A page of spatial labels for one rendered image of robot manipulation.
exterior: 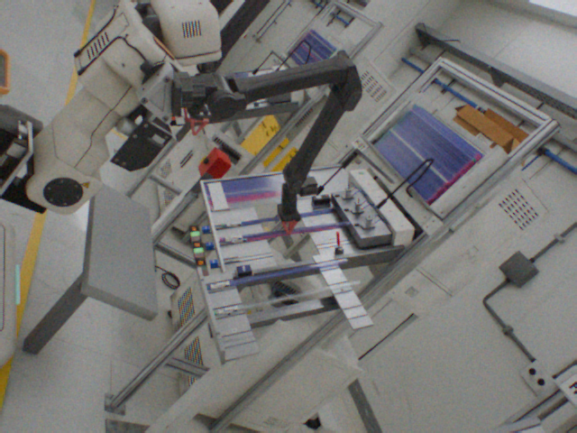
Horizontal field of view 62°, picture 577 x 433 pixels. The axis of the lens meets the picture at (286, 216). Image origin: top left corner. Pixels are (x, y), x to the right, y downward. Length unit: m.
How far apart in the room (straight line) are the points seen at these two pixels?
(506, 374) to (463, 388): 0.27
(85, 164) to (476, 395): 2.58
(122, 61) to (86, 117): 0.22
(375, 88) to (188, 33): 2.07
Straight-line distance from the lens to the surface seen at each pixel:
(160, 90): 1.23
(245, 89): 1.28
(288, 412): 2.48
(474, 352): 3.32
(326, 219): 2.04
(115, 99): 1.40
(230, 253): 1.85
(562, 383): 1.50
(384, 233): 1.90
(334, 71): 1.35
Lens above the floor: 1.46
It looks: 15 degrees down
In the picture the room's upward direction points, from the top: 45 degrees clockwise
